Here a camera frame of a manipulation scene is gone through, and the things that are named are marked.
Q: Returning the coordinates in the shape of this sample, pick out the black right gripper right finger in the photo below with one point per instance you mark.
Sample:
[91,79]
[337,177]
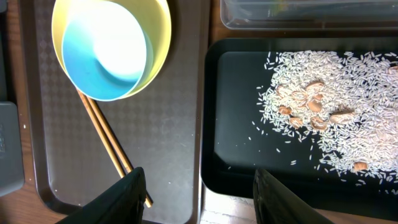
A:
[274,203]

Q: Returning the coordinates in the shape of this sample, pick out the wooden chopstick right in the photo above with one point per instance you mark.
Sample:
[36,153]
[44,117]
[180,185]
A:
[122,158]

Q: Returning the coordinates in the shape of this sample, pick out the black tray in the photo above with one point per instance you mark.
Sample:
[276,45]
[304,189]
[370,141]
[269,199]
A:
[232,149]

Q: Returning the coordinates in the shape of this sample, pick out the grey dishwasher rack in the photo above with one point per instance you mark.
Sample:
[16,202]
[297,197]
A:
[12,169]

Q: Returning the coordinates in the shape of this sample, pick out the yellow plate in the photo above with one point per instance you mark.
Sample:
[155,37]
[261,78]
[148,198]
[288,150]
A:
[153,16]

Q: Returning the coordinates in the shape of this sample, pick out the rice pile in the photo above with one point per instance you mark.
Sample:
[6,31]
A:
[342,103]

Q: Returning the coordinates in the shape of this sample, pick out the brown serving tray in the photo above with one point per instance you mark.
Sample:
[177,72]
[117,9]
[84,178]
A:
[156,127]

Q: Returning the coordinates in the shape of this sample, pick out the wooden chopstick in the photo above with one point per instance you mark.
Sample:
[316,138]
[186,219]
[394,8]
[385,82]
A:
[101,134]
[122,158]

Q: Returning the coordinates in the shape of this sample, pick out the light blue bowl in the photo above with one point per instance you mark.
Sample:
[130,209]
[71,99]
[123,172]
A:
[106,52]

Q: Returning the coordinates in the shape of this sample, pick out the wooden chopstick left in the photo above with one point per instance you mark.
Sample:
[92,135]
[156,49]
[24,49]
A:
[101,134]

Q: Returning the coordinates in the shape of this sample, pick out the clear plastic bin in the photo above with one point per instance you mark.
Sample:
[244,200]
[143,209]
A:
[309,15]

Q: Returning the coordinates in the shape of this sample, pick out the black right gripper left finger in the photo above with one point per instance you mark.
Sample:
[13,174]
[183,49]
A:
[122,203]

